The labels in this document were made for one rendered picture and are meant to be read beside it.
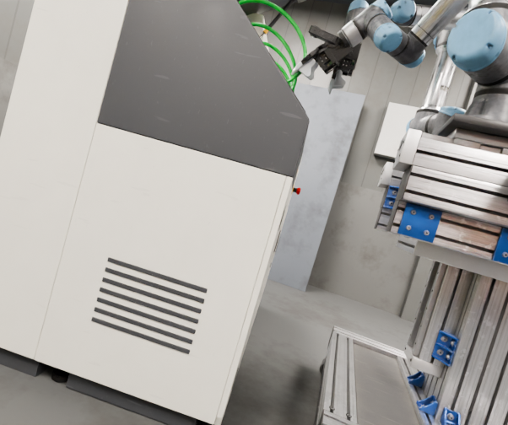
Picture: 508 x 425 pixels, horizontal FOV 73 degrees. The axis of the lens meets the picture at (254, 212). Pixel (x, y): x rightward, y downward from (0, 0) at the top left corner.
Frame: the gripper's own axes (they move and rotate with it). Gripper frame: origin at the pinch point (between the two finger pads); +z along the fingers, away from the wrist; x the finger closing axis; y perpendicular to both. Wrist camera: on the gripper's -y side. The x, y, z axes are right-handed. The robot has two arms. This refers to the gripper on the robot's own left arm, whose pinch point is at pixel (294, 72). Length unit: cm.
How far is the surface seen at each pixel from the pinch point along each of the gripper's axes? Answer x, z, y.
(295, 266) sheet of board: 166, 109, 92
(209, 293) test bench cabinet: -52, 45, 51
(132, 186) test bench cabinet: -53, 48, 14
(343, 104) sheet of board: 226, 1, -18
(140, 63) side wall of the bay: -47, 29, -14
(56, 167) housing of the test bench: -58, 64, -3
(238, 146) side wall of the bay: -43, 18, 20
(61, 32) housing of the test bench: -52, 43, -35
